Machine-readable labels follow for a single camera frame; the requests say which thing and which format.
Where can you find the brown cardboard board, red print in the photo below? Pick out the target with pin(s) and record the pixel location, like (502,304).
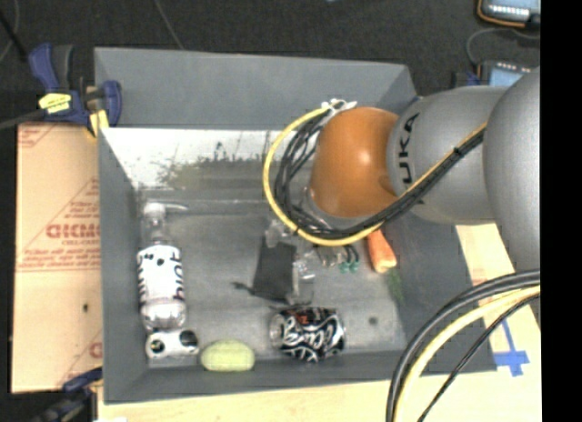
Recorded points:
(54,193)

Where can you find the pale green oval sponge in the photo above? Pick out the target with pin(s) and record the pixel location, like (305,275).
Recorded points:
(227,355)

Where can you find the grey metal bin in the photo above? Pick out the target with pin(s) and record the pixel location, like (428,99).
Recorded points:
(218,93)

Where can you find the clear plastic bottle, white label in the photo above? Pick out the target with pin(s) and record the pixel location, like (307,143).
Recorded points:
(160,274)

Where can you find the orange toy carrot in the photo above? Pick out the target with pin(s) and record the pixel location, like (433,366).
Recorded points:
(381,252)

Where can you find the small white cylinder with holes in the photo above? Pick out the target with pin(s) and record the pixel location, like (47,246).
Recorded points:
(169,344)

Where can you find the black flat pouch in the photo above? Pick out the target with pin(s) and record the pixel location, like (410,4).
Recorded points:
(273,270)

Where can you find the crushed black drink can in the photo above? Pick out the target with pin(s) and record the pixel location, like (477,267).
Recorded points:
(309,334)

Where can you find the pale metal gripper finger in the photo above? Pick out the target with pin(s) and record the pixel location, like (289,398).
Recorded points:
(277,234)
(304,274)

